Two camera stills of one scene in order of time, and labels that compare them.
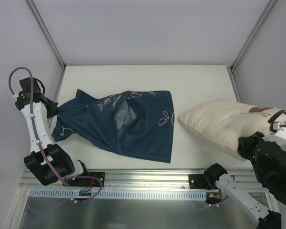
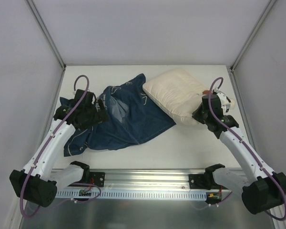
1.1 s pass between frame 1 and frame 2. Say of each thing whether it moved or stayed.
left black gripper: moved
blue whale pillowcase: moved
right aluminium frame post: stayed
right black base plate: stayed
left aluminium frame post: stayed
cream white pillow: moved
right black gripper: moved
